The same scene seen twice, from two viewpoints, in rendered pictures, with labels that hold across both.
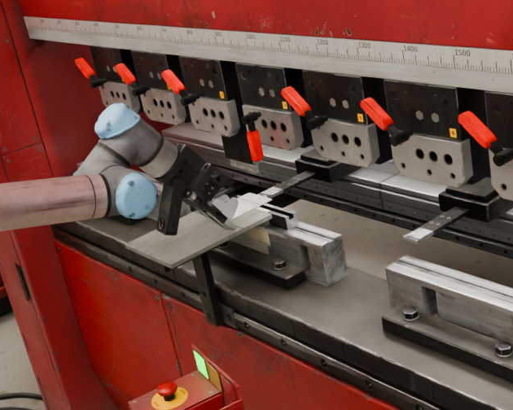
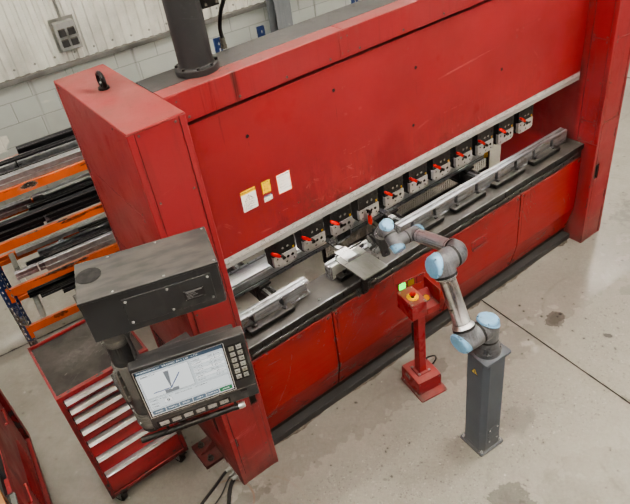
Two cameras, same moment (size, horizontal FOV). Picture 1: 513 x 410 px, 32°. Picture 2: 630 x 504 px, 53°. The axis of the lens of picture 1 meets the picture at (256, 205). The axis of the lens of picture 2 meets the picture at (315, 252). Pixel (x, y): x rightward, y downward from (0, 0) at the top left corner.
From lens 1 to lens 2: 3.84 m
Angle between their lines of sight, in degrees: 75
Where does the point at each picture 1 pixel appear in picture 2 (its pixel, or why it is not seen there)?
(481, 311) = (425, 215)
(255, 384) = (376, 301)
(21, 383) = not seen: outside the picture
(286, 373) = (391, 281)
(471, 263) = not seen: hidden behind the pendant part
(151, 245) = (369, 272)
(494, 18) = (435, 141)
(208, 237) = (369, 258)
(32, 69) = not seen: hidden behind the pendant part
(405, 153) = (413, 187)
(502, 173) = (436, 174)
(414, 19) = (418, 151)
